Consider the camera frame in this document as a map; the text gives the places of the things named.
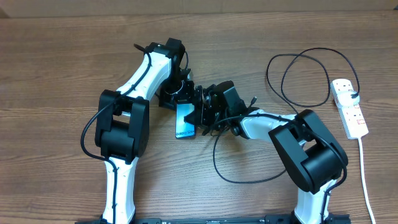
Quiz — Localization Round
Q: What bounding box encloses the white USB charger plug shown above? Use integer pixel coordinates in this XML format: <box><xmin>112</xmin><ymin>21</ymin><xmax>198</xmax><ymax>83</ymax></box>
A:
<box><xmin>335</xmin><ymin>91</ymin><xmax>360</xmax><ymax>108</ymax></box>

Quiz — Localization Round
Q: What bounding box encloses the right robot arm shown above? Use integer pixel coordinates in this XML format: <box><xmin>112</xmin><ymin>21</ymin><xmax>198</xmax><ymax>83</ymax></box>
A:
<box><xmin>183</xmin><ymin>80</ymin><xmax>351</xmax><ymax>223</ymax></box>

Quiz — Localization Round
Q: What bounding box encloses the blue Galaxy smartphone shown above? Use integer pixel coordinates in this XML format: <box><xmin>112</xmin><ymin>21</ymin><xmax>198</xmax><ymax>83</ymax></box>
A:
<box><xmin>175</xmin><ymin>103</ymin><xmax>195</xmax><ymax>139</ymax></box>

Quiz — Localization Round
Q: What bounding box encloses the white power strip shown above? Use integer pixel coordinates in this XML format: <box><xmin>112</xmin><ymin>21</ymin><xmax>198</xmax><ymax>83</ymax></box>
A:
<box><xmin>330</xmin><ymin>79</ymin><xmax>369</xmax><ymax>139</ymax></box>

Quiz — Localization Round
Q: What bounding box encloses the white power strip cord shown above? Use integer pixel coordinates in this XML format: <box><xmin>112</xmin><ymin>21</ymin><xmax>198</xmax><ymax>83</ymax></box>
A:
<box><xmin>358</xmin><ymin>138</ymin><xmax>377</xmax><ymax>224</ymax></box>

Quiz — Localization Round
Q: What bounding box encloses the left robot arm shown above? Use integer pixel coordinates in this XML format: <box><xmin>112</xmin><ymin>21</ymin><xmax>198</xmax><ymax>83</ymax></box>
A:
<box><xmin>95</xmin><ymin>38</ymin><xmax>195</xmax><ymax>223</ymax></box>

